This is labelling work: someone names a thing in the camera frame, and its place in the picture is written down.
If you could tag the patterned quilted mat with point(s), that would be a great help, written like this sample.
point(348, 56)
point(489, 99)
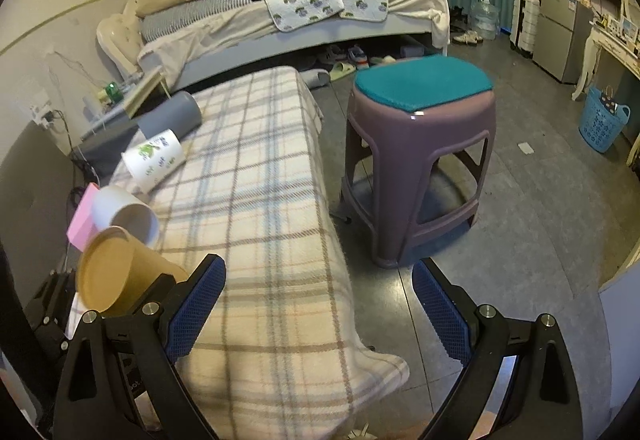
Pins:
point(327, 0)

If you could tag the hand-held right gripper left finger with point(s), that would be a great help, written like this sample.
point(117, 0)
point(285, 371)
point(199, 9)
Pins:
point(200, 298)

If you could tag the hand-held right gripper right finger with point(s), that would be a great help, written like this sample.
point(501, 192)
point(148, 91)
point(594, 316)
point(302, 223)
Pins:
point(440, 305)

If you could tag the grey mini fridge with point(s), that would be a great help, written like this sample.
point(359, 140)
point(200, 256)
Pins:
point(562, 38)

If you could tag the white cup with green print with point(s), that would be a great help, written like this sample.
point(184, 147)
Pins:
point(154, 159)

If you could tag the brown paper cup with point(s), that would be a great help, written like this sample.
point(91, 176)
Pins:
point(122, 273)

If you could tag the grey cylindrical cup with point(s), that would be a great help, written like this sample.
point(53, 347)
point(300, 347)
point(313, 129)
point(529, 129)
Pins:
point(170, 116)

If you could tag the pink box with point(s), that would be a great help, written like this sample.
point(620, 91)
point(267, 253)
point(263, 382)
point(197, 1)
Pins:
point(82, 220)

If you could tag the plain white cup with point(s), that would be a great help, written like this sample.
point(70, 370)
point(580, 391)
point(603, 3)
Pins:
point(126, 215)

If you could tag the purple plastic stool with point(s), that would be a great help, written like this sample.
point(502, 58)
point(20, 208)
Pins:
point(420, 180)

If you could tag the dark grey box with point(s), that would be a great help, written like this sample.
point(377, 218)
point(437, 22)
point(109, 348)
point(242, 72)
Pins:
point(102, 145)

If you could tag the plaid cloth covered table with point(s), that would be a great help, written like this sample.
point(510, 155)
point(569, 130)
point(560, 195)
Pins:
point(260, 230)

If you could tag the teal seat cushion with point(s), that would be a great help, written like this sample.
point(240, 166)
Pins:
point(422, 83)

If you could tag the green bottle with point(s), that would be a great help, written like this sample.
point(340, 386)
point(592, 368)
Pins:
point(115, 90)

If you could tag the bed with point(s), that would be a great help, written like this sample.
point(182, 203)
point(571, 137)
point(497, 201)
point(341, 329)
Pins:
point(300, 28)

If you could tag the striped pillow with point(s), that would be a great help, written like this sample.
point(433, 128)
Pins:
point(187, 13)

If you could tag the white sneakers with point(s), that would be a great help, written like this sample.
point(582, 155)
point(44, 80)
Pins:
point(467, 38)

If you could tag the blue laundry basket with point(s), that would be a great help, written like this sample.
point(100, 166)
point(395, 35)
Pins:
point(602, 118)

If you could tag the clear water jug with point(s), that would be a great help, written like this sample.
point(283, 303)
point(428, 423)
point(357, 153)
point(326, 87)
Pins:
point(484, 18)

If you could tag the white suitcase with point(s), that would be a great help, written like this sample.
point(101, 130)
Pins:
point(525, 23)

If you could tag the white desk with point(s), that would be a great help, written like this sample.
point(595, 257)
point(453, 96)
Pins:
point(612, 50)

